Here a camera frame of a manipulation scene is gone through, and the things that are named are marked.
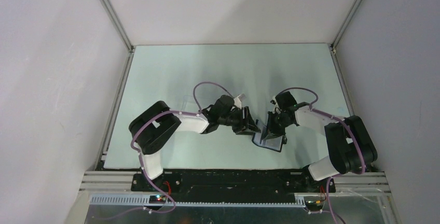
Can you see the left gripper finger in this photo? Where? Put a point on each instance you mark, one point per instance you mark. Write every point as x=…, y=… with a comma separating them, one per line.
x=250, y=132
x=249, y=122

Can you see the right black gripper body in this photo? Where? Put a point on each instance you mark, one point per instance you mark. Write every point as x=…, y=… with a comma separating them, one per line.
x=277, y=123

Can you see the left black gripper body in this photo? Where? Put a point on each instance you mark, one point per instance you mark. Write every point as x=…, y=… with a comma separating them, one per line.
x=235, y=119

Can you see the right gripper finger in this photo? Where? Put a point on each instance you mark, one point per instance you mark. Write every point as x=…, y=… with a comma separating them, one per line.
x=269, y=135
x=266, y=132

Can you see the clear plastic card tray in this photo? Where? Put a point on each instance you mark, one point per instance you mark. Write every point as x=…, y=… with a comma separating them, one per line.
x=189, y=104

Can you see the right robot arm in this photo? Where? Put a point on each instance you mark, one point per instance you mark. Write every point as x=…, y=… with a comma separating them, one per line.
x=350, y=147

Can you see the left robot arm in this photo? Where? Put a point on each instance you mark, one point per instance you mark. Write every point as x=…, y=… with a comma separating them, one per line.
x=152, y=129

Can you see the right controller board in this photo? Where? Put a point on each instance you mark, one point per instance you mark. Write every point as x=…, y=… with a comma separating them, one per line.
x=314, y=206

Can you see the controller board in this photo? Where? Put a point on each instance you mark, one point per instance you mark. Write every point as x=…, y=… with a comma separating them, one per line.
x=314, y=206
x=157, y=199

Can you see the left controller board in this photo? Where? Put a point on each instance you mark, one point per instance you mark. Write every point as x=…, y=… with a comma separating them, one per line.
x=157, y=199

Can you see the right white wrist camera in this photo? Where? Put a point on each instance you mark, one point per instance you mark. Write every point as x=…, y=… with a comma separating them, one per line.
x=273, y=101

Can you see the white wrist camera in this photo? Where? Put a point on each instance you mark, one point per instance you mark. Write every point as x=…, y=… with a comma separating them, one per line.
x=273, y=101
x=240, y=99

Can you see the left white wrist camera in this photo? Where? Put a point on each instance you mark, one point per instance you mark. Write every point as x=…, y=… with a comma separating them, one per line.
x=240, y=99

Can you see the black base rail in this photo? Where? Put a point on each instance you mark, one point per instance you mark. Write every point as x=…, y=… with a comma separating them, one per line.
x=231, y=186

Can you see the right aluminium frame post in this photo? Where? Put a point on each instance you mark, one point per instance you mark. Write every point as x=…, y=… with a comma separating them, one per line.
x=345, y=24

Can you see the aluminium frame post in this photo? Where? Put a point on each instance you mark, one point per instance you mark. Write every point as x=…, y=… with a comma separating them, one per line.
x=345, y=24
x=116, y=22

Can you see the left aluminium frame post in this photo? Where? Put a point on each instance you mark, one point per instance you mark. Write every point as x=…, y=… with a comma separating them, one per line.
x=116, y=22

